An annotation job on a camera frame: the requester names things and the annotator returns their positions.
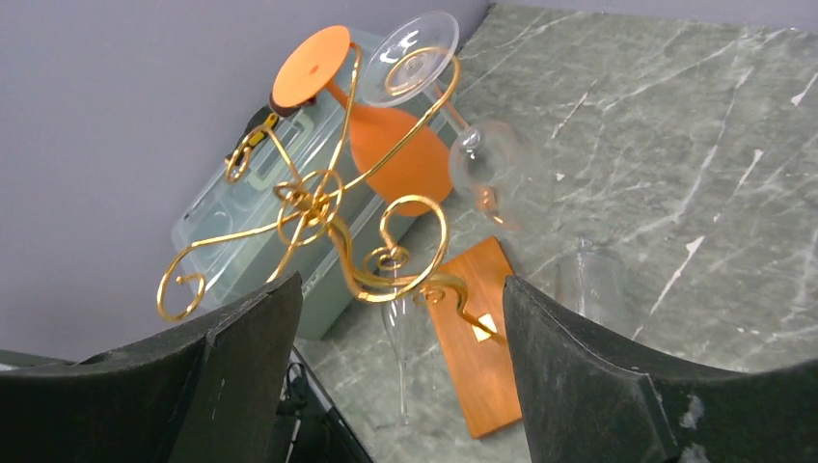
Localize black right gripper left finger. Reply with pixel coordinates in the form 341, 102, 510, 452
1, 273, 303, 462

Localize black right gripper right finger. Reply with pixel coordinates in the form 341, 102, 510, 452
503, 276, 817, 462

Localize clear plastic storage box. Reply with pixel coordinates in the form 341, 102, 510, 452
171, 28, 449, 341

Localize clear pink tinted glass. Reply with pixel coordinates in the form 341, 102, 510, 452
375, 291, 434, 436

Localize gold wire glass rack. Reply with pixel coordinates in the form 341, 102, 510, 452
156, 41, 524, 440

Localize clear wine glass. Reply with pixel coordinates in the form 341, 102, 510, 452
362, 11, 548, 232

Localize orange plastic goblet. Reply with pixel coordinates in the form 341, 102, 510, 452
271, 25, 452, 203

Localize clear small glass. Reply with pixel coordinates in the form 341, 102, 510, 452
555, 217, 636, 337

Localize black yellow screwdriver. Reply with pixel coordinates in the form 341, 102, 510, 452
236, 106, 280, 148

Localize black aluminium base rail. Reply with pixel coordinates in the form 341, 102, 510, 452
266, 349, 373, 463

